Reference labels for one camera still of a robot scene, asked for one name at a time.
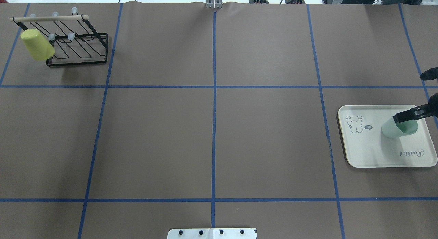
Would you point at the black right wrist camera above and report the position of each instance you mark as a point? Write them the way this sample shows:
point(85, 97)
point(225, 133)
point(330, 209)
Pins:
point(430, 74)

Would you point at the wooden rack handle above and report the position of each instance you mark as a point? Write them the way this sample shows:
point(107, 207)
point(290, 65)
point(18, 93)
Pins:
point(48, 18)

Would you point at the pale green plastic cup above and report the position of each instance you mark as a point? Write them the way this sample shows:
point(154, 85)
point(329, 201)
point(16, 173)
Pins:
point(398, 127)

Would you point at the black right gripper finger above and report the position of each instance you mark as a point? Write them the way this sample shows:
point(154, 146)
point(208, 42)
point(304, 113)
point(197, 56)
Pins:
point(411, 114)

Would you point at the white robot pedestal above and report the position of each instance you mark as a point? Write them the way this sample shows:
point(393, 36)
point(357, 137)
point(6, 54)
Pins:
point(213, 233)

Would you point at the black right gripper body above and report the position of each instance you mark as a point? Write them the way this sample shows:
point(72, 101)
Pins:
point(413, 113)

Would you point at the aluminium frame post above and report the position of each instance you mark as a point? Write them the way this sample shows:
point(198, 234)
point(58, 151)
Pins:
point(214, 4)

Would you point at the black wire cup rack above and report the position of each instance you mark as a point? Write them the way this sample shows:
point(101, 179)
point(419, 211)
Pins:
point(75, 42)

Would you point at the cream rabbit tray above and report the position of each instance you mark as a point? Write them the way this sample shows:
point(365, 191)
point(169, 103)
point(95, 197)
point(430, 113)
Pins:
point(372, 140)

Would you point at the yellow plastic cup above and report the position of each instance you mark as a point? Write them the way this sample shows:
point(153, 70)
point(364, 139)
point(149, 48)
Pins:
point(37, 44)

